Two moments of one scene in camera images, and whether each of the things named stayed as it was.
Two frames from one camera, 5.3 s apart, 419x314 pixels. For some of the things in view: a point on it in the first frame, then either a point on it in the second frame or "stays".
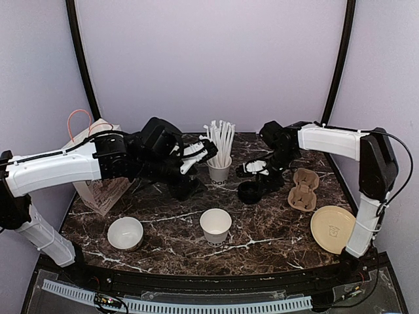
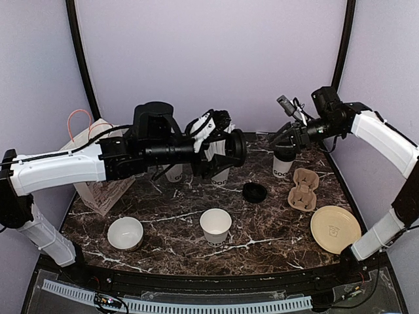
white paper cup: [215, 223] stays
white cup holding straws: [219, 174] stays
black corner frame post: [81, 58] stays
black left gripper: [186, 189] → [210, 169]
